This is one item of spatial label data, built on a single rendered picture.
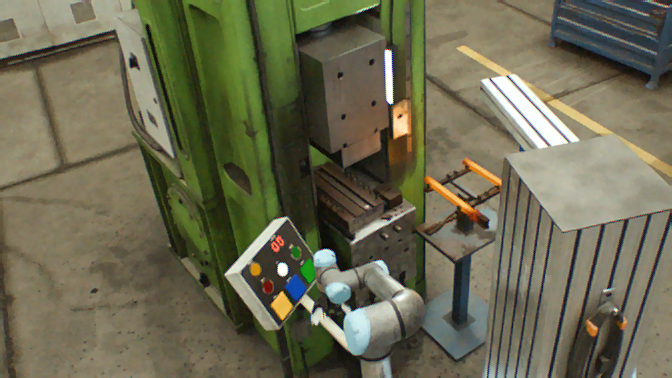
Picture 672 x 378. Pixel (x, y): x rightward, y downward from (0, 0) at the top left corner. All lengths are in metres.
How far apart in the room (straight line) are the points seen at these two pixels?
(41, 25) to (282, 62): 5.39
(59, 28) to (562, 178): 6.76
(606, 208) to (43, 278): 3.83
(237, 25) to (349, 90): 0.50
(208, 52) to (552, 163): 1.69
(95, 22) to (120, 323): 4.37
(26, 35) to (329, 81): 5.57
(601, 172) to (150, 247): 3.53
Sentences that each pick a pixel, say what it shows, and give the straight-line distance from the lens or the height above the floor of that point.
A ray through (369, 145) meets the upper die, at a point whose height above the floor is 1.32.
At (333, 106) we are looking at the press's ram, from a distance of 2.43.
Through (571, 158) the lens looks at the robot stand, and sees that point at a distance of 1.35.
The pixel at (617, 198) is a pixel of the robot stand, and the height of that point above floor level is 2.03.
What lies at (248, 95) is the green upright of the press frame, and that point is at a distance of 2.37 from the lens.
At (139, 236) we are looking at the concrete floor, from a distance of 4.56.
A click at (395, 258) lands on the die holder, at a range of 3.05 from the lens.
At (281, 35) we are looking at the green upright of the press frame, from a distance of 2.37.
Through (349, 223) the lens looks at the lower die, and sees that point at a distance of 2.79.
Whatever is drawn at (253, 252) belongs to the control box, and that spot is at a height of 1.20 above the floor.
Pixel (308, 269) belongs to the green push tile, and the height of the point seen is 1.02.
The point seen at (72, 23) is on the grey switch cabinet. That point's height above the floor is 0.29.
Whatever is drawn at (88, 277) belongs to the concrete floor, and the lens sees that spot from 4.40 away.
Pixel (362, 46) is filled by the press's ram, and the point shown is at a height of 1.76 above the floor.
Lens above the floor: 2.78
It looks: 37 degrees down
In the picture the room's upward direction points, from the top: 6 degrees counter-clockwise
